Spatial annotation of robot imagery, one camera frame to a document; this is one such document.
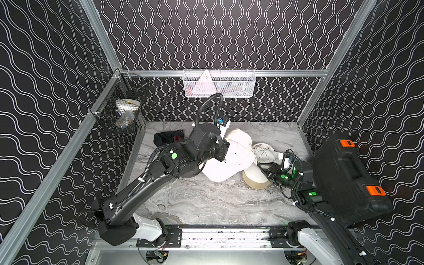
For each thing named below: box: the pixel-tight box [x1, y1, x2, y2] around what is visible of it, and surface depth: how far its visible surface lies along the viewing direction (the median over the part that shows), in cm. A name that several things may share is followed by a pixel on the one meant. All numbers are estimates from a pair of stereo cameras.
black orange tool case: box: [310, 134, 394, 227], surface depth 70 cm
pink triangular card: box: [192, 69, 217, 95], surface depth 92 cm
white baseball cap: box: [242, 142, 284, 190], surface depth 99 cm
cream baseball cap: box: [198, 128, 256, 183], surface depth 74 cm
